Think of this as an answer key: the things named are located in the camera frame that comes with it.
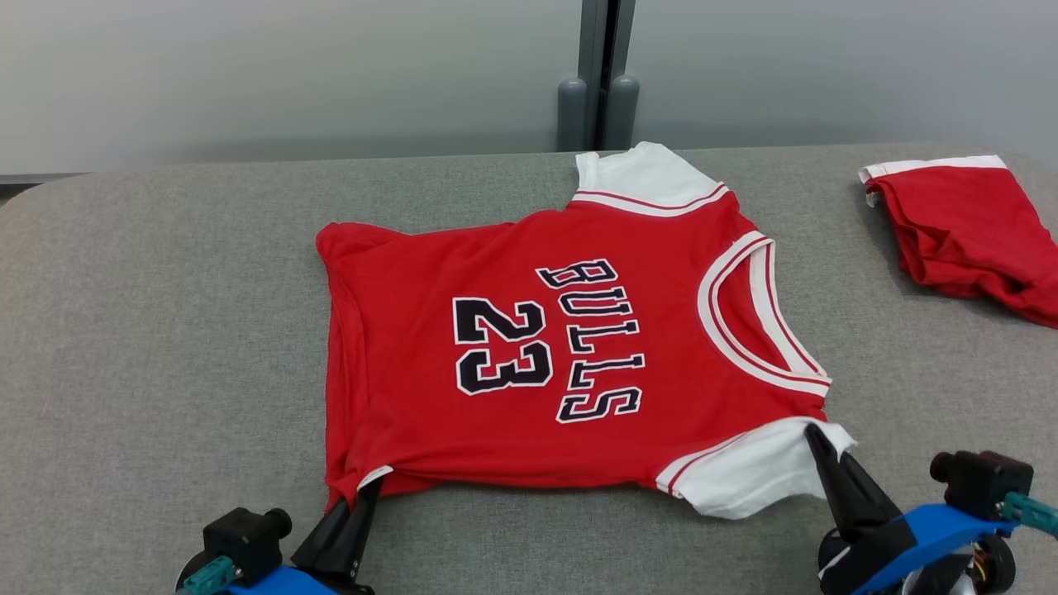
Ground red Bulls 23 jersey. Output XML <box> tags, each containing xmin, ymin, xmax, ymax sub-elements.
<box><xmin>316</xmin><ymin>141</ymin><xmax>858</xmax><ymax>521</ymax></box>

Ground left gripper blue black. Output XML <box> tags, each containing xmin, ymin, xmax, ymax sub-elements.
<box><xmin>175</xmin><ymin>477</ymin><xmax>385</xmax><ymax>595</ymax></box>

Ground left teal plug black cable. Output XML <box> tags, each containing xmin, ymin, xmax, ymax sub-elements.
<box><xmin>180</xmin><ymin>555</ymin><xmax>239</xmax><ymax>595</ymax></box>

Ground right teal plug black cable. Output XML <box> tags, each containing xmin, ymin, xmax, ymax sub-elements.
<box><xmin>1002</xmin><ymin>492</ymin><xmax>1058</xmax><ymax>540</ymax></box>

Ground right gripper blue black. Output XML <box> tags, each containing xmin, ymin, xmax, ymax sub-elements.
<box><xmin>804</xmin><ymin>422</ymin><xmax>1015</xmax><ymax>595</ymax></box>

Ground red shorts with white trim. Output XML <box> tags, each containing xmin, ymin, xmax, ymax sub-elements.
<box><xmin>858</xmin><ymin>155</ymin><xmax>1058</xmax><ymax>330</ymax></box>

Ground teal plug black cable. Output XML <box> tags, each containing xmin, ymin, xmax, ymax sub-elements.
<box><xmin>1002</xmin><ymin>492</ymin><xmax>1058</xmax><ymax>540</ymax></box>
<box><xmin>180</xmin><ymin>555</ymin><xmax>239</xmax><ymax>595</ymax></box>

